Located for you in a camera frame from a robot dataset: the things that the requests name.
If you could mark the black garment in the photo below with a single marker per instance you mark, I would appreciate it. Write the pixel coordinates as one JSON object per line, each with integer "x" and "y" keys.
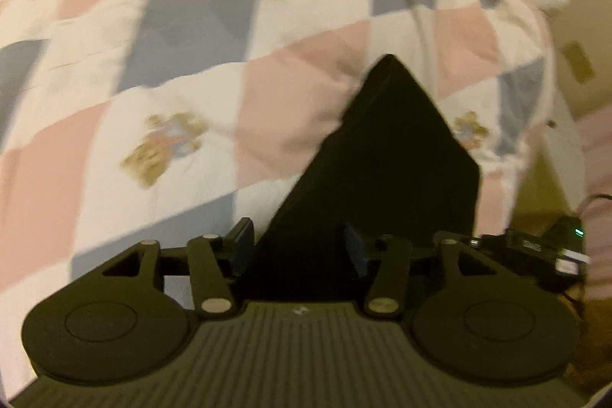
{"x": 392, "y": 164}

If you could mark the brass wall socket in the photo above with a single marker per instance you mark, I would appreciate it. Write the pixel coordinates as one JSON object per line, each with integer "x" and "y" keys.
{"x": 578, "y": 63}

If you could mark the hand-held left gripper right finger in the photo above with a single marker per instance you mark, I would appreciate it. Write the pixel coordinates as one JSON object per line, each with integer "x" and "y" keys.
{"x": 356, "y": 252}

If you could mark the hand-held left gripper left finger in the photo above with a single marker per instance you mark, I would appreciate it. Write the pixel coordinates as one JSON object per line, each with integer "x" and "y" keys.
{"x": 241, "y": 245}

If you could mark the pink blue checkered quilt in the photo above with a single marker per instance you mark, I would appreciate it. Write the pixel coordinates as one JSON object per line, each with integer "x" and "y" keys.
{"x": 167, "y": 78}

